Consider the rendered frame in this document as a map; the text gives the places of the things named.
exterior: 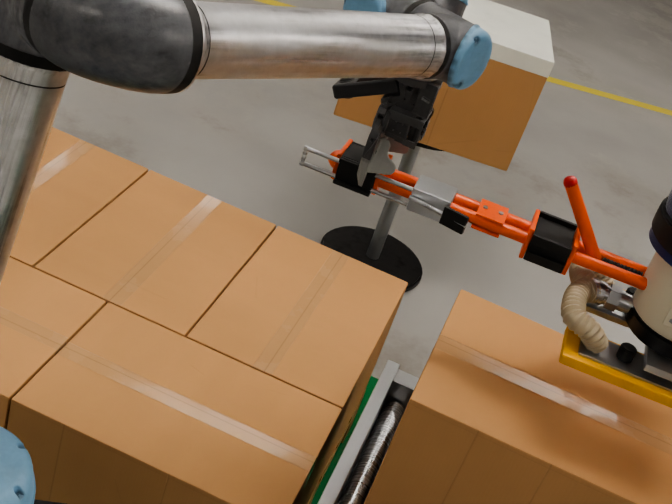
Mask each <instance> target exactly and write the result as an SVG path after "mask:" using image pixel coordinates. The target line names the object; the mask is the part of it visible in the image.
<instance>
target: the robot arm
mask: <svg viewBox="0 0 672 504"><path fill-rule="evenodd" d="M466 6H468V0H344V5H343V10H337V9H320V8H304V7H288V6H271V5H255V4H239V3H222V2H206V1H195V0H0V284H1V281H2V277H3V274H4V271H5V268H6V265H7V262H8V259H9V256H10V253H11V250H12V247H13V244H14V241H15V238H16V235H17V232H18V229H19V226H20V223H21V220H22V217H23V214H24V211H25V208H26V205H27V202H28V198H29V195H30V192H31V189H32V186H33V183H34V180H35V177H36V174H37V171H38V168H39V165H40V162H41V159H42V156H43V153H44V150H45V147H46V144H47V141H48V138H49V135H50V132H51V129H52V126H53V123H54V119H55V116H56V113H57V110H58V107H59V104H60V101H61V98H62V95H63V92H64V89H65V86H66V83H67V80H68V77H69V74H70V73H73V74H75V75H77V76H80V77H82V78H85V79H88V80H91V81H94V82H97V83H101V84H104V85H108V86H112V87H115V88H120V89H124V90H128V91H135V92H141V93H148V94H174V93H179V92H182V91H184V90H186V89H187V88H188V87H189V86H190V85H191V84H192V83H193V82H194V80H195V79H300V78H341V79H340V80H338V81H337V82H336V83H335V84H334V85H333V86H332V89H333V95H334V98H336V99H341V98H345V99H350V98H353V97H362V96H372V95H382V94H385V95H384V96H383V97H382V98H381V104H380V106H379V108H378V110H377V113H376V115H375V118H374V121H373V124H372V130H371V132H370V134H369V137H368V140H367V143H366V145H365V148H364V151H363V154H362V158H361V161H360V164H359V168H358V171H357V179H358V185H359V186H361V187H362V185H363V182H364V180H365V177H366V175H367V172H368V173H376V174H383V175H391V174H393V173H394V172H395V169H396V165H395V164H394V162H393V161H392V160H391V159H390V158H389V156H388V152H395V153H401V154H405V153H407V152H408V150H409V148H411V149H413V150H415V147H416V144H417V143H418V141H420V140H422V138H423V137H424V135H425V133H426V130H427V126H428V124H429V122H430V118H431V117H432V116H433V114H434V108H433V105H434V102H435V99H436V97H437V94H438V91H439V90H440V88H441V86H442V83H443V82H445V83H447V85H448V86H449V87H451V88H452V87H453V88H455V89H458V90H462V89H466V88H468V87H470V86H471V85H472V84H474V83H475V82H476V81H477V80H478V79H479V77H480V76H481V75H482V73H483V72H484V70H485V68H486V66H487V63H488V62H489V59H490V56H491V52H492V39H491V36H490V35H489V33H488V32H487V31H485V30H483V29H482V28H480V26H479V25H478V24H473V23H471V22H469V21H468V20H466V19H464V18H462V17H463V14H464V11H465V9H466ZM376 150H377V152H376ZM375 152H376V154H375ZM35 493H36V483H35V476H34V471H33V464H32V460H31V457H30V454H29V452H28V450H27V449H26V448H25V447H24V444H23V443H22V442H21V440H20V439H19V438H18V437H16V436H15V435H14V434H13V433H11V432H10V431H8V430H7V429H5V428H3V427H1V426H0V504H34V500H35Z"/></svg>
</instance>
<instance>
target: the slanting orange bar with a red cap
mask: <svg viewBox="0 0 672 504"><path fill-rule="evenodd" d="M563 184H564V187H565V189H566V192H567V195H568V198H569V201H570V204H571V207H572V211H573V214H574V217H575V220H576V223H577V226H578V229H579V232H580V235H581V238H582V241H583V244H584V247H585V250H586V253H587V255H589V256H592V257H594V258H597V259H599V260H600V259H601V258H602V256H601V253H600V250H599V247H598V244H597V241H596V238H595V235H594V232H593V228H592V225H591V222H590V219H589V216H588V213H587V210H586V207H585V203H584V200H583V197H582V194H581V191H580V188H579V185H578V181H577V178H576V177H575V176H572V175H569V176H567V177H566V178H565V179H564V181H563Z"/></svg>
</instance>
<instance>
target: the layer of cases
mask: <svg viewBox="0 0 672 504"><path fill-rule="evenodd" d="M275 228H276V225H275V224H273V223H271V222H269V221H266V220H264V219H262V218H259V217H257V216H255V215H253V214H250V213H248V212H246V211H243V210H241V209H239V208H237V207H234V206H232V205H230V204H227V203H225V202H223V201H221V200H218V199H216V198H214V197H211V196H209V195H207V194H205V193H202V192H200V191H198V190H195V189H193V188H191V187H189V186H186V185H184V184H182V183H179V182H177V181H175V180H173V179H170V178H168V177H166V176H163V175H161V174H159V173H157V172H154V171H152V170H150V171H149V172H148V169H147V168H145V167H143V166H141V165H138V164H136V163H134V162H131V161H129V160H127V159H124V158H122V157H120V156H118V155H115V154H113V153H111V152H108V151H106V150H104V149H102V148H99V147H97V146H95V145H92V144H90V143H88V142H86V141H83V140H81V139H79V138H76V137H74V136H72V135H70V134H67V133H65V132H63V131H60V130H58V129H56V128H54V127H52V129H51V132H50V135H49V138H48V141H47V144H46V147H45V150H44V153H43V156H42V159H41V162H40V165H39V168H38V171H37V174H36V177H35V180H34V183H33V186H32V189H31V192H30V195H29V198H28V202H27V205H26V208H25V211H24V214H23V217H22V220H21V223H20V226H19V229H18V232H17V235H16V238H15V241H14V244H13V247H12V250H11V253H10V256H9V259H8V262H7V265H6V268H5V271H4V274H3V277H2V281H1V284H0V426H1V427H3V428H5V429H7V430H8V431H10V432H11V433H13V434H14V435H15V436H16V437H18V438H19V439H20V440H21V442H22V443H23V444H24V447H25V448H26V449H27V450H28V452H29V454H30V457H31V460H32V464H33V471H34V476H35V483H36V493H35V499H36V500H43V501H51V502H59V503H66V504H308V502H309V500H310V498H311V496H312V494H313V492H314V490H315V488H316V486H317V484H318V482H319V480H320V478H321V476H322V474H323V472H324V470H325V468H326V466H327V464H328V462H329V460H330V458H331V457H332V455H333V453H334V451H335V449H336V447H337V445H338V443H339V441H340V439H341V437H342V435H343V433H344V431H345V429H346V427H347V425H348V423H349V421H350V419H351V417H352V415H353V413H354V411H355V409H356V407H357V405H358V403H359V401H360V399H361V397H362V395H363V393H364V391H365V389H366V387H367V384H368V382H369V379H370V377H371V374H372V372H373V369H374V367H375V365H376V362H377V360H378V357H379V355H380V352H381V350H382V347H383V345H384V342H385V340H386V337H387V335H388V332H389V330H390V327H391V325H392V323H393V320H394V318H395V315H396V313H397V310H398V308H399V305H400V303H401V300H402V298H403V295H404V293H405V290H406V288H407V285H408V282H406V281H404V280H401V279H399V278H397V277H394V276H392V275H390V274H388V273H385V272H383V271H381V270H378V269H376V268H374V267H372V266H369V265H367V264H365V263H362V262H360V261H358V260H356V259H353V258H351V257H349V256H346V255H344V254H342V253H340V252H337V251H335V250H333V249H330V248H328V247H326V246H324V245H321V244H319V243H317V242H314V241H312V240H310V239H308V238H305V237H303V236H301V235H298V234H296V233H294V232H291V231H289V230H287V229H285V228H282V227H280V226H278V227H277V228H276V229H275Z"/></svg>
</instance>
